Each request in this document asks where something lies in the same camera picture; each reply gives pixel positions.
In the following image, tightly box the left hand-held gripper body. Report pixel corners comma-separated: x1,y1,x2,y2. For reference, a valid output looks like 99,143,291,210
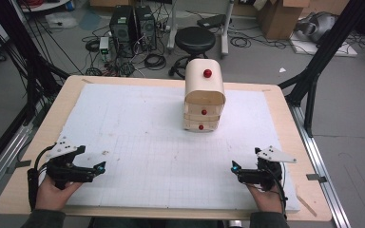
45,136,96,191

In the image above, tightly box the person's left hand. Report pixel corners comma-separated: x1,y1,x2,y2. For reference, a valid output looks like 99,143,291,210
35,174,84,212

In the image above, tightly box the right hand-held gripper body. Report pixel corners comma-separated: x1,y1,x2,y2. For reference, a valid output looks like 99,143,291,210
237,144,298,193

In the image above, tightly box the person's right hand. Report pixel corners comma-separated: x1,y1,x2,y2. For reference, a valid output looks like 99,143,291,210
246,182,285,214

